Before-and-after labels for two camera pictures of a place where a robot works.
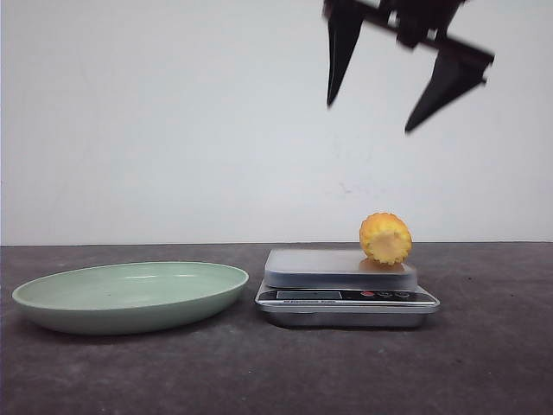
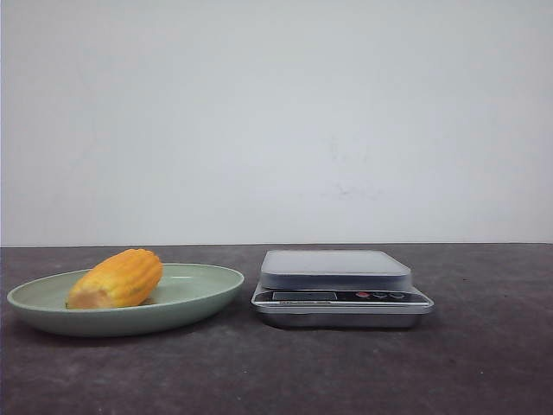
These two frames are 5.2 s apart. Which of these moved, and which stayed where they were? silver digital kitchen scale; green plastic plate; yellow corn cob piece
Moved: yellow corn cob piece
Stayed: green plastic plate; silver digital kitchen scale
